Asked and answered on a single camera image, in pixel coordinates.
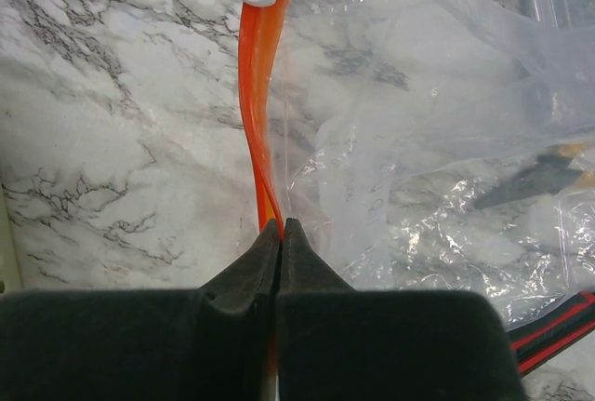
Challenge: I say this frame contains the clear zip top bag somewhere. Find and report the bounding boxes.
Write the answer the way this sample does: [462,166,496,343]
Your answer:
[238,0,594,327]

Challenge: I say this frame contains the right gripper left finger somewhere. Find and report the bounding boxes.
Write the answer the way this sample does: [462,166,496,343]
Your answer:
[1,221,281,400]

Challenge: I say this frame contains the yellow handled pliers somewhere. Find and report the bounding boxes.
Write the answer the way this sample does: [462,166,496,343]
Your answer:
[473,142,594,210]

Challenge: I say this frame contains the red black utility knife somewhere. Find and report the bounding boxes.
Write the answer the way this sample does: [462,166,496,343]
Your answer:
[508,290,594,377]

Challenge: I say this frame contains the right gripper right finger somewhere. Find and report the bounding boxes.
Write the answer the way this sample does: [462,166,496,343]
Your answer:
[277,219,525,400]

